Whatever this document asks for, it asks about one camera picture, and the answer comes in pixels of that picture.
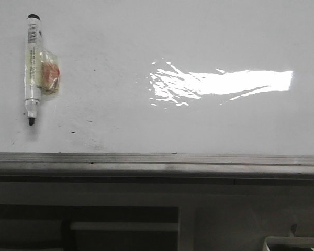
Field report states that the white whiteboard marker with tape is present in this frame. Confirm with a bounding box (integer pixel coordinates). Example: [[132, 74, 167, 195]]
[[24, 14, 60, 126]]

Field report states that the white whiteboard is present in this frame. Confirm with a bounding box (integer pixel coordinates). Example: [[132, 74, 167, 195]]
[[0, 1, 314, 155]]

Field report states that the white shelf bar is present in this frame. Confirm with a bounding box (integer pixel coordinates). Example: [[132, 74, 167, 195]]
[[70, 222, 179, 232]]

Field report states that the white box bottom right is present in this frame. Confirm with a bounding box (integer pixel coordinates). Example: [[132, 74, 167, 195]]
[[262, 236, 314, 250]]

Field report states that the aluminium whiteboard tray rail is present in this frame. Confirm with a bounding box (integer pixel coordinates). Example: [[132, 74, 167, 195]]
[[0, 152, 314, 180]]

